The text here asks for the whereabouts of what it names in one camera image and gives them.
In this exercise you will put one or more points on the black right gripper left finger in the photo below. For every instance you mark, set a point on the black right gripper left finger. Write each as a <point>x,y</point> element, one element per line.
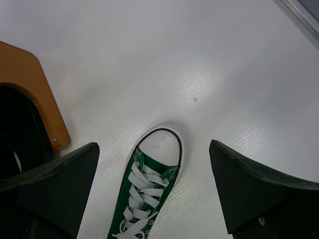
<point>48,202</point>

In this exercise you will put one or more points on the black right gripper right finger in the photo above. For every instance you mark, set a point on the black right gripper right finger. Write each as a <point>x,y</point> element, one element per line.
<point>259,202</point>

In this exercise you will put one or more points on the orange wooden shoe shelf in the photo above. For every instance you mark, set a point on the orange wooden shoe shelf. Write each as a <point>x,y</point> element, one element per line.
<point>22,71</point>

